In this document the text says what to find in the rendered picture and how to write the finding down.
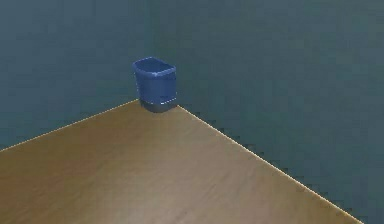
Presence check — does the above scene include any blue trash can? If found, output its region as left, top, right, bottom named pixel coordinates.
left=132, top=56, right=178, bottom=114

